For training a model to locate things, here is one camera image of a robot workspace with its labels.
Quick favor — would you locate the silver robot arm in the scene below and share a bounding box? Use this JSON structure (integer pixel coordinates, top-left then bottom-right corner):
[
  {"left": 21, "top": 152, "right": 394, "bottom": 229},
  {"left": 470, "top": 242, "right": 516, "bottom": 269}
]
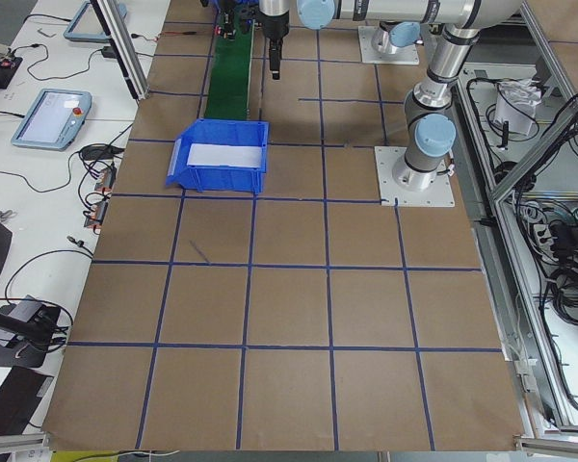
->
[
  {"left": 297, "top": 0, "right": 521, "bottom": 192},
  {"left": 213, "top": 1, "right": 420, "bottom": 58}
]

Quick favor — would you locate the far teach pendant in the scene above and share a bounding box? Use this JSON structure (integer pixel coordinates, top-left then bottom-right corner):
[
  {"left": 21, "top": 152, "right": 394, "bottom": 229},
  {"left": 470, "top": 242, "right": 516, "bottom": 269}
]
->
[{"left": 63, "top": 1, "right": 109, "bottom": 44}]

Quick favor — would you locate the green conveyor belt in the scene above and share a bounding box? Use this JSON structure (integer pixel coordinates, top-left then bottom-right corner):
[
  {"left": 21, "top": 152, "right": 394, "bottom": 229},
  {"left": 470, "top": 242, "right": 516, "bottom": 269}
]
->
[{"left": 204, "top": 30, "right": 253, "bottom": 120}]

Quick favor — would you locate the aluminium frame post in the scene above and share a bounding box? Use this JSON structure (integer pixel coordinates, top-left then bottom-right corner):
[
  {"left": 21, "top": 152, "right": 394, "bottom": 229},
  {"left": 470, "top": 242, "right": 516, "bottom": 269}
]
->
[{"left": 91, "top": 0, "right": 149, "bottom": 101}]

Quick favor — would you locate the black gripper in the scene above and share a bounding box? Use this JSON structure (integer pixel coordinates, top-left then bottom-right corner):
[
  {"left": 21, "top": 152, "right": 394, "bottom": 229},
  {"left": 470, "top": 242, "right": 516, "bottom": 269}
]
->
[
  {"left": 260, "top": 13, "right": 289, "bottom": 80},
  {"left": 220, "top": 0, "right": 255, "bottom": 37}
]

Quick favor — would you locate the near teach pendant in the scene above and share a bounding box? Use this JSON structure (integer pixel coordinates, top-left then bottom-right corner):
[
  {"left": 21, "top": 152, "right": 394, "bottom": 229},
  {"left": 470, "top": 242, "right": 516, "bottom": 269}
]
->
[{"left": 11, "top": 89, "right": 92, "bottom": 151}]

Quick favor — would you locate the blue left plastic bin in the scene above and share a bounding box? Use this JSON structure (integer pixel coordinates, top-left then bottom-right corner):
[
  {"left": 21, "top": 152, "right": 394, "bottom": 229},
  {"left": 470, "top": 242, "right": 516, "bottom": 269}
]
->
[{"left": 166, "top": 118, "right": 269, "bottom": 194}]

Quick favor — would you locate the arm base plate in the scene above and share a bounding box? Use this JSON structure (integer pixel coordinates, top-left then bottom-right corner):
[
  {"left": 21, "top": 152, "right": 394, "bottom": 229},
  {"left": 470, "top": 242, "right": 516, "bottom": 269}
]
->
[
  {"left": 358, "top": 21, "right": 421, "bottom": 65},
  {"left": 375, "top": 146, "right": 455, "bottom": 208}
]

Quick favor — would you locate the black power adapter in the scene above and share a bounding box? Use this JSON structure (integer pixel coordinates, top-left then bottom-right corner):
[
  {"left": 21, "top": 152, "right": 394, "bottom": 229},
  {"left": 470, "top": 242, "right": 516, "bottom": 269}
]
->
[{"left": 100, "top": 46, "right": 117, "bottom": 59}]

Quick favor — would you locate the white foam pad left bin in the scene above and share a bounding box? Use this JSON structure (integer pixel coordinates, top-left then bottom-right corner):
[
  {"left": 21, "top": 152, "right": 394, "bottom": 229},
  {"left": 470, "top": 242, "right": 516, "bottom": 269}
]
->
[{"left": 187, "top": 143, "right": 263, "bottom": 168}]

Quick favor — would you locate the teach pendant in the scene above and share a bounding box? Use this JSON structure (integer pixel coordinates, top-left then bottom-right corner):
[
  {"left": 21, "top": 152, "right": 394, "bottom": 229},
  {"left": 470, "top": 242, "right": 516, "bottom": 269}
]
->
[
  {"left": 63, "top": 1, "right": 109, "bottom": 44},
  {"left": 11, "top": 89, "right": 92, "bottom": 151}
]

